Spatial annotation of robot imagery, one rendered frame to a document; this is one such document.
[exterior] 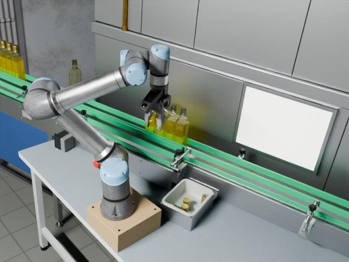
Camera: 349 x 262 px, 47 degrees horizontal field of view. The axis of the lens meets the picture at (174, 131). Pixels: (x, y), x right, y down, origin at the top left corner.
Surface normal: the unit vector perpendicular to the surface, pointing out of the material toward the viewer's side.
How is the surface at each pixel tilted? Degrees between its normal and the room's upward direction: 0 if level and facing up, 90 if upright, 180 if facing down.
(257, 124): 90
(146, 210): 4
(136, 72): 88
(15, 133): 90
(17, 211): 0
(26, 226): 0
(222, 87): 90
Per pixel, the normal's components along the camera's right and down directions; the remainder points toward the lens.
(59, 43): 0.68, 0.43
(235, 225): 0.09, -0.86
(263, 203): -0.52, 0.40
